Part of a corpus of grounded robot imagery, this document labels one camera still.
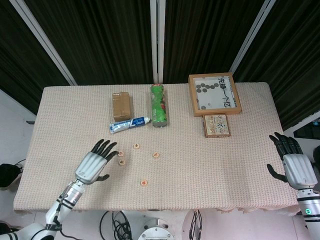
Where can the wooden picture frame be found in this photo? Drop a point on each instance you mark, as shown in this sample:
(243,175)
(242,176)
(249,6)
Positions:
(215,95)

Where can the black pleated curtain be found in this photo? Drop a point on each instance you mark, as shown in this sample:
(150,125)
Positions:
(100,37)
(295,62)
(15,55)
(205,37)

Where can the brown printed card box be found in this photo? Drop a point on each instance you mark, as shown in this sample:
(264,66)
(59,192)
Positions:
(217,125)

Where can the blue white toothpaste tube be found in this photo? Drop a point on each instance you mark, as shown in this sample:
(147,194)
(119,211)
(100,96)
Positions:
(130,123)

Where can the beige woven tablecloth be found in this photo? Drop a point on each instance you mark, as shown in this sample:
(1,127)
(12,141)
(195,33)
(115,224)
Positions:
(200,162)

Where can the brown taped cardboard box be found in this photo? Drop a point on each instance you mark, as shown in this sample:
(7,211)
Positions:
(121,107)

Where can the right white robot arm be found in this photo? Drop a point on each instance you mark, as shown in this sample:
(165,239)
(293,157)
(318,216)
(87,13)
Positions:
(308,200)

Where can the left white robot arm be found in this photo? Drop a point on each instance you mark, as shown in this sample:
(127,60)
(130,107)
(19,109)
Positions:
(67,197)

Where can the white framed dark cabinet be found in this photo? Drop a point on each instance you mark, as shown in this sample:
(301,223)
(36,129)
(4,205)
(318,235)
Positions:
(308,128)

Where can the white metal post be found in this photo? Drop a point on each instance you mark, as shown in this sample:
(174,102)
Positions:
(252,35)
(153,37)
(42,40)

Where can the green chips can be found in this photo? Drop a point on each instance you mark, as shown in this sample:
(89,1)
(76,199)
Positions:
(158,107)

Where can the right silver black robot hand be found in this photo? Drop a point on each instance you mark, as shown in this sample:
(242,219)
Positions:
(300,170)

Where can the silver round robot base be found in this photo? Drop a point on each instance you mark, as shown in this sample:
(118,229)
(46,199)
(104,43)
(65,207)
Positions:
(156,231)

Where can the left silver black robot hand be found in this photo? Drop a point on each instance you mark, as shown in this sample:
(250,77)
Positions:
(91,165)

